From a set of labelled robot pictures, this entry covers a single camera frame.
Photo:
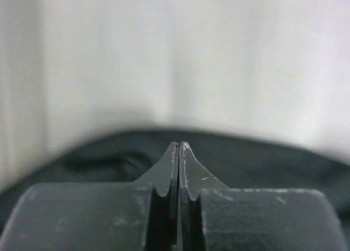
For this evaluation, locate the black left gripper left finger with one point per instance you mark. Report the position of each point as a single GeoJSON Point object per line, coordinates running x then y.
{"type": "Point", "coordinates": [141, 215]}

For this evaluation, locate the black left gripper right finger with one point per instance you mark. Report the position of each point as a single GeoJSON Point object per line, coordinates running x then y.
{"type": "Point", "coordinates": [217, 217]}

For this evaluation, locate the black t-shirt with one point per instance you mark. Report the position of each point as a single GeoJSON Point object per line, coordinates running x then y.
{"type": "Point", "coordinates": [237, 162]}

